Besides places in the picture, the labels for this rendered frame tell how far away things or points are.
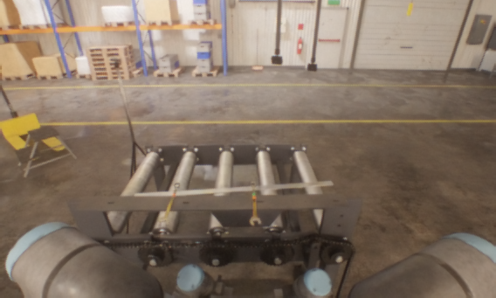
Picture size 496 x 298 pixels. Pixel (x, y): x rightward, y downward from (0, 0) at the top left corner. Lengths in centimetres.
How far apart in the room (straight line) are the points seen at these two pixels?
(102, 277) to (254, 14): 966
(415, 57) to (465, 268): 1163
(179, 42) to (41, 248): 982
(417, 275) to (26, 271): 60
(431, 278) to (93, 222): 128
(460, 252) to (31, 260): 69
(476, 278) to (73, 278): 59
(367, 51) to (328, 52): 151
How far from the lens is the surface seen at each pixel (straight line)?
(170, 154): 214
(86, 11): 1134
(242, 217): 120
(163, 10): 878
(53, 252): 52
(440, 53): 1263
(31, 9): 1066
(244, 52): 996
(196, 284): 99
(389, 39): 1132
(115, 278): 47
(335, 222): 128
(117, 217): 157
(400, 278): 48
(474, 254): 55
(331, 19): 1033
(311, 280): 99
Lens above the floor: 189
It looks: 28 degrees down
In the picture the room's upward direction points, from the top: straight up
